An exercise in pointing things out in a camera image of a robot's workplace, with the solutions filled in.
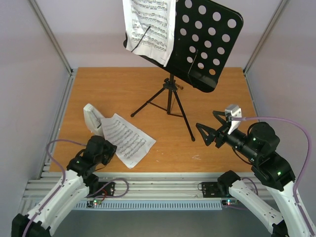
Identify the aluminium rail base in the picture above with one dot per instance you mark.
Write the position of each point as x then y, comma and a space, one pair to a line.
142, 185

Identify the white metronome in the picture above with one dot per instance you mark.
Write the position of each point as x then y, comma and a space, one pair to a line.
93, 120

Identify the right aluminium frame post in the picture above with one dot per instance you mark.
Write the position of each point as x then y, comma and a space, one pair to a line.
266, 33

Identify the grey slotted cable duct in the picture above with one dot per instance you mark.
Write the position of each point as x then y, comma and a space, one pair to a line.
147, 205

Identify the white sheet music paper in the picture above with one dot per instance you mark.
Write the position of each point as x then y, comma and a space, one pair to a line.
149, 28

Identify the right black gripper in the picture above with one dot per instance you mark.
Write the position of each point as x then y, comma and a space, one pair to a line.
220, 134

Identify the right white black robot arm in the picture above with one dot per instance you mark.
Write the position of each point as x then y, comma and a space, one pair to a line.
257, 141

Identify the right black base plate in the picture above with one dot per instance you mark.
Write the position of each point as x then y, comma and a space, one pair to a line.
213, 190

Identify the black music stand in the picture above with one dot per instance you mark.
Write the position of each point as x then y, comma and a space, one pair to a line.
205, 34

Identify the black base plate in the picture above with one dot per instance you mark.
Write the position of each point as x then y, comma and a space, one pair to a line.
103, 188
213, 190

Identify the left aluminium frame post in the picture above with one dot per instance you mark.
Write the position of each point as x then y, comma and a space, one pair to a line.
39, 14

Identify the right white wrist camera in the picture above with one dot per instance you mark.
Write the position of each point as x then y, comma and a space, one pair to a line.
232, 112

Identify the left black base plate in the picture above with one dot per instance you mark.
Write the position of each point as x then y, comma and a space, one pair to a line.
103, 188

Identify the aluminium frame post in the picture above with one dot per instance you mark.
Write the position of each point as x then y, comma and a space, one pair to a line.
266, 33
39, 14

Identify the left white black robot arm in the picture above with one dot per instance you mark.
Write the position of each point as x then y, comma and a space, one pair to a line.
77, 182

